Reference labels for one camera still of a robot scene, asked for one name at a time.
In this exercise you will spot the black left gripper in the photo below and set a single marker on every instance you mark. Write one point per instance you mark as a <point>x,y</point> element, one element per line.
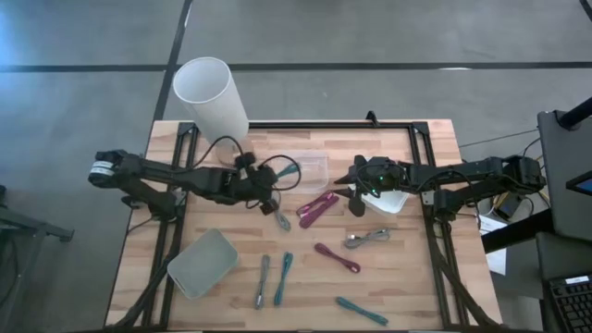
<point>252,185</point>

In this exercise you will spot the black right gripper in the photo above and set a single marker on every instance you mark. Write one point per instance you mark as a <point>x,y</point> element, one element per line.
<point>384,178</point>

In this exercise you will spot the white plastic bin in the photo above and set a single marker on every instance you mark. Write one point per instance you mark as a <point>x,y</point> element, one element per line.
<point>393,202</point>

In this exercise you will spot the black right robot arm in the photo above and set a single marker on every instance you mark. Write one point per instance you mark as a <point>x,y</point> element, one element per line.
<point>462,171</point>

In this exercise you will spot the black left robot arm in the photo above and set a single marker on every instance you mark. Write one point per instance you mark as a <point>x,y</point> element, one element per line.
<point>157,171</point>

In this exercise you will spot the clear plastic container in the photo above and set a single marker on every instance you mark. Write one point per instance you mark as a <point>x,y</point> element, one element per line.
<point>314,180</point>

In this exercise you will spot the white shade wooden base lamp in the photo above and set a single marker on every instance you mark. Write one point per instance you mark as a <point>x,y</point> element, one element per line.
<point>208,97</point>

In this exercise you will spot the pale grey plastic bin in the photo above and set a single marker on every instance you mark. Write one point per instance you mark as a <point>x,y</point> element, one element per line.
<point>203,263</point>

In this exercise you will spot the black power brick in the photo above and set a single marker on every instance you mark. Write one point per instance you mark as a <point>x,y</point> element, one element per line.
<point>509,205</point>

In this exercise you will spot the white paper sheet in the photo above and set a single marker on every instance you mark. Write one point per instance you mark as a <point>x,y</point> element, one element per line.
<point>497,263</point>

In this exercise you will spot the black desk beam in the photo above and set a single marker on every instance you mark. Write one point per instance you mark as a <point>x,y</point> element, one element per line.
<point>518,231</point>

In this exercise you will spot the small screen black bezel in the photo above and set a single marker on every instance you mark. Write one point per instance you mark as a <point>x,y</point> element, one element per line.
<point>583,185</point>

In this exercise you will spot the black pole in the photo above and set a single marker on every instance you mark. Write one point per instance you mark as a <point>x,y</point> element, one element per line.
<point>575,115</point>

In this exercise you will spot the black floor stand legs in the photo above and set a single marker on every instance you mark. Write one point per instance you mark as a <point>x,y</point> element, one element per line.
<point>37,227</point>

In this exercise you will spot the black keyboard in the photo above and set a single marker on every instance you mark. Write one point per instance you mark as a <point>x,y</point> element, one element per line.
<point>573,305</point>

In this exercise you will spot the black aluminium table frame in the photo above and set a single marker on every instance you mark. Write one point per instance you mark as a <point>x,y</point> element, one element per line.
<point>324,125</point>

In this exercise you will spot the small black mount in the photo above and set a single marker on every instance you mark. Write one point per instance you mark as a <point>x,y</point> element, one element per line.
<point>372,119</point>

